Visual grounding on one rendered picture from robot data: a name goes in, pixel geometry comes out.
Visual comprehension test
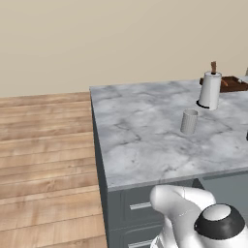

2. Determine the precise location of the grey cabinet door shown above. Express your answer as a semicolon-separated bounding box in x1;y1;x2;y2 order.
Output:
197;171;248;214

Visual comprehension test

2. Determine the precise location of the brown wooden tray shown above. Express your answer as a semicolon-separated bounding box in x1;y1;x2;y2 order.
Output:
199;76;248;94

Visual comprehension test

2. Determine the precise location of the grey drawer front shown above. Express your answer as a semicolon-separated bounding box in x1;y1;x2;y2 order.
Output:
120;185;177;227
121;226;163;248

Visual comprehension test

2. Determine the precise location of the white paper towel roll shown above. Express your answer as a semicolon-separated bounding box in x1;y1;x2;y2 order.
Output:
196;60;223;111

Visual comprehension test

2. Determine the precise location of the silver drawer handle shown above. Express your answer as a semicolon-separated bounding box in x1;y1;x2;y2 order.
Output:
128;238;156;248
129;201;152;211

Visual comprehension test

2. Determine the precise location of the grey ribbed cup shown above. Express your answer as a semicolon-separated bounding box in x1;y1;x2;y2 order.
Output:
179;108;200;136

